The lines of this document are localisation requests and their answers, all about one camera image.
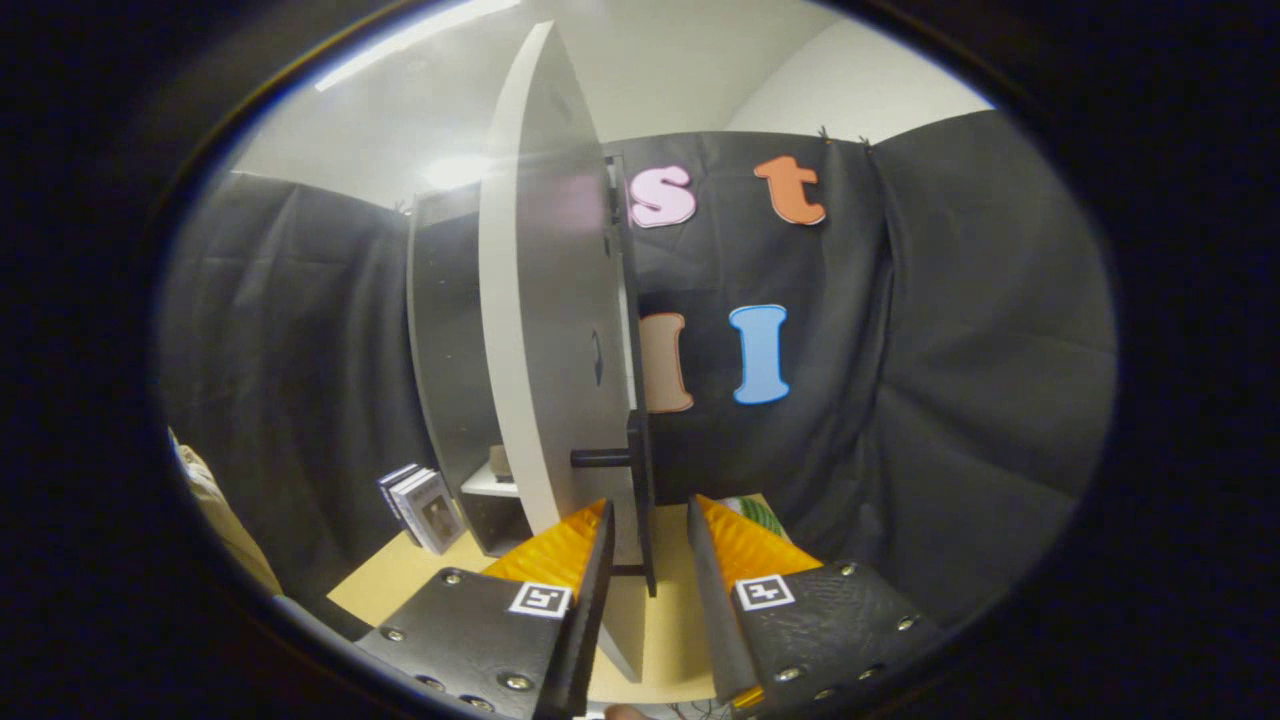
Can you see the white cabinet shelf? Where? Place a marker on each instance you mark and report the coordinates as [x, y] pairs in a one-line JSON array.
[[485, 485]]

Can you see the blue white book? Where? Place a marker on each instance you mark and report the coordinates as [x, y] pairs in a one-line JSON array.
[[383, 488], [396, 492]]

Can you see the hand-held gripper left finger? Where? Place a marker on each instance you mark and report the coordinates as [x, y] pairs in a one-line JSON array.
[[585, 620]]

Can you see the person's beige trousers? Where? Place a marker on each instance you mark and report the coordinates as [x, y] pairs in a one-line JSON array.
[[225, 520]]

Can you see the dark grey shoe cabinet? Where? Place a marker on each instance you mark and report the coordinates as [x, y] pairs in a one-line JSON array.
[[445, 350]]

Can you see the grey cover book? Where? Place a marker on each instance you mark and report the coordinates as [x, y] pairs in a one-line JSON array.
[[435, 515]]

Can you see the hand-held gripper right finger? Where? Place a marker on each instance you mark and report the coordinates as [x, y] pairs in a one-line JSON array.
[[720, 620]]

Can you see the black backdrop cloth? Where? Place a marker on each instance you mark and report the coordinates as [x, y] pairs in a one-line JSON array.
[[950, 350]]

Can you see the brown fuzzy shoe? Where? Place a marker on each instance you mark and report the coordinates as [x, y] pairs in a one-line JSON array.
[[499, 462]]

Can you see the white shoe cabinet door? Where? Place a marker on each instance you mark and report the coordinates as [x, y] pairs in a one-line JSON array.
[[550, 300]]

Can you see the green striped round object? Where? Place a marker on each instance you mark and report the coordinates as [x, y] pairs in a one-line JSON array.
[[762, 518]]

